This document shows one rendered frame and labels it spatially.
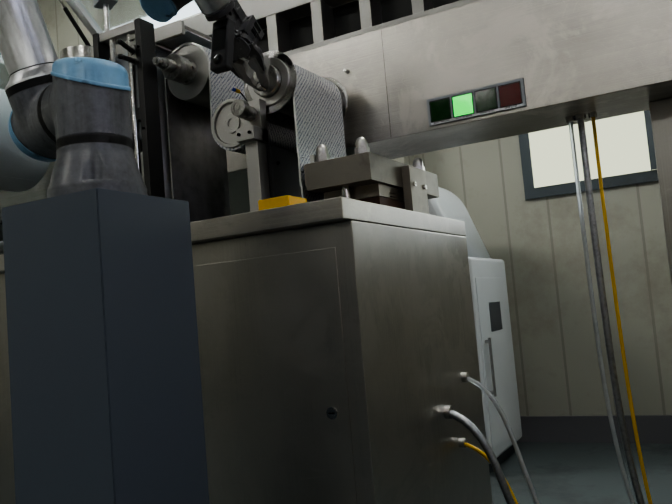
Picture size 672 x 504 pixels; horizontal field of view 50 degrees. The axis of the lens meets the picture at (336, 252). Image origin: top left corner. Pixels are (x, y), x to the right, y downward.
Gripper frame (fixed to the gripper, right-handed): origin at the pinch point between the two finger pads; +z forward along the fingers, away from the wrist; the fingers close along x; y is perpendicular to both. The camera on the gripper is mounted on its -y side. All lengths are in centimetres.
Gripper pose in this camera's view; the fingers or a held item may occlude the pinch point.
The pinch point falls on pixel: (260, 86)
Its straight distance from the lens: 170.7
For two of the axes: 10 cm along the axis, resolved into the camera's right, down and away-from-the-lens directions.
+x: -8.7, 1.1, 4.8
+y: 2.5, -7.4, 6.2
